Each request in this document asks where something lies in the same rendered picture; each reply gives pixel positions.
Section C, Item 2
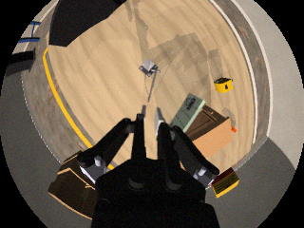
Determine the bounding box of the brown wooden cabinet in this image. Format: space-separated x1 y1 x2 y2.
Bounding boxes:
168 93 232 159

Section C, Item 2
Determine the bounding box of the yellow tape measure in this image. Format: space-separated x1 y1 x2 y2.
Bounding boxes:
214 78 234 93

